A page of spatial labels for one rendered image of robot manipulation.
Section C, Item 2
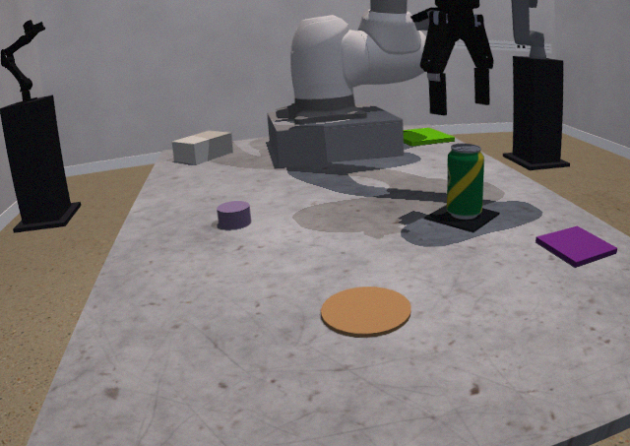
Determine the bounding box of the tan round disc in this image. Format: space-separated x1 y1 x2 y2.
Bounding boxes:
321 287 411 338

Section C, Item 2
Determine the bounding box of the purple square block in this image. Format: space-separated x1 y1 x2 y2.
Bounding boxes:
535 226 617 267

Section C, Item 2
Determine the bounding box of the green and yellow drink can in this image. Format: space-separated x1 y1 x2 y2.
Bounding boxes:
447 144 484 220

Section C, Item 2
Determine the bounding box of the dark purple cylinder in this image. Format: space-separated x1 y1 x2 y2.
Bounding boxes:
217 201 251 229

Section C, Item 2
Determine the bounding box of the flat green rectangular block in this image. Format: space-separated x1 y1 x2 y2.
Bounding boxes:
404 128 455 147

